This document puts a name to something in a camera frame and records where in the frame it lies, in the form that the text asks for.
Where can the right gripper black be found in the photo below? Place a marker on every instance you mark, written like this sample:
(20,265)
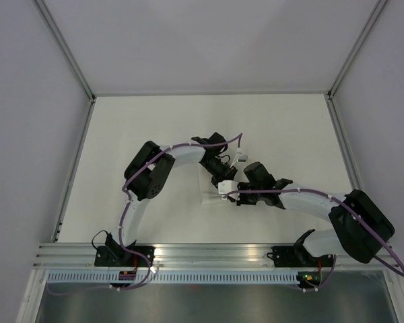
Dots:
(240,200)

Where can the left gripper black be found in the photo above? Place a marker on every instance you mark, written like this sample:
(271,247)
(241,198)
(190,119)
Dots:
(228,173)

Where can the white cloth napkin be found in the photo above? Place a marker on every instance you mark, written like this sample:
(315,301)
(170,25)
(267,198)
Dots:
(207,191)

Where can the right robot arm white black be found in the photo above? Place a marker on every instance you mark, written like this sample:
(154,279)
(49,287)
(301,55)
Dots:
(323,243)

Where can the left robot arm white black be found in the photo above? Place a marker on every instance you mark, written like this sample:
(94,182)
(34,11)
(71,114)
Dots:
(148,172)

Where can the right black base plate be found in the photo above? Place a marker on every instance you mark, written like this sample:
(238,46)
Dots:
(288,257)

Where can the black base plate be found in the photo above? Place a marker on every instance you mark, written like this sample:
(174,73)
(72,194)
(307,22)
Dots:
(288,257)
(105,258)

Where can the right side aluminium rail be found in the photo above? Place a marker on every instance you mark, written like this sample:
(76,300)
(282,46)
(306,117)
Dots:
(353,168)

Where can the aluminium rail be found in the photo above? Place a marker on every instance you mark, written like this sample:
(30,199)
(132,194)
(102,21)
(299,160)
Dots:
(353,168)
(170,257)
(72,172)

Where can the white slotted cable duct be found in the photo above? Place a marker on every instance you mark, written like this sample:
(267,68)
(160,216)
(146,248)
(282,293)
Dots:
(182,277)

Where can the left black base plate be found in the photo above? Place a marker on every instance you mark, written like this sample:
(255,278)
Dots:
(105,258)

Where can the left side aluminium rail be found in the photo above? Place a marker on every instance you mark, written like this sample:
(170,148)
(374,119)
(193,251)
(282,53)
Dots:
(72,172)

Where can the aluminium front rail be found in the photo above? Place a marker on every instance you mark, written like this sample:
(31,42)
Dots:
(170,257)

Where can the left aluminium frame post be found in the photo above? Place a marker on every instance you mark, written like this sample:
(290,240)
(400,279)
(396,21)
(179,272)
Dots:
(53,27)

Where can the aluminium frame post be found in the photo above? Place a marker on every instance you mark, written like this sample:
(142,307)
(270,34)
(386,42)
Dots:
(359,43)
(53,27)

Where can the right aluminium frame post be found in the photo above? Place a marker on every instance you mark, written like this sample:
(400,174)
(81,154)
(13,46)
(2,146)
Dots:
(359,43)

